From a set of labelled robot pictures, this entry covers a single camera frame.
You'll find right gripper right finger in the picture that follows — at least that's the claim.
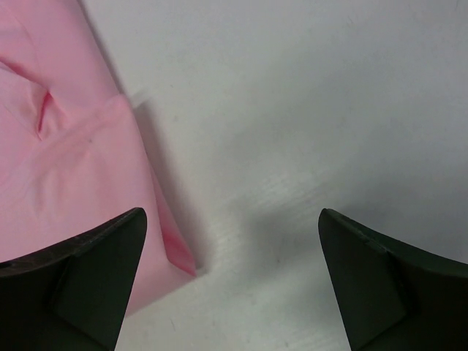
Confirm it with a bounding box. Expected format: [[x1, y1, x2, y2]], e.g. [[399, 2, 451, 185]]
[[318, 208, 467, 350]]

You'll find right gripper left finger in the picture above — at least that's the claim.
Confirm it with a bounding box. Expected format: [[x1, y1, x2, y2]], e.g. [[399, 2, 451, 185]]
[[1, 208, 147, 350]]

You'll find pink t-shirt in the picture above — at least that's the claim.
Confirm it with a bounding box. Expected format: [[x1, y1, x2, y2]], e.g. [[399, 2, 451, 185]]
[[1, 1, 196, 313]]

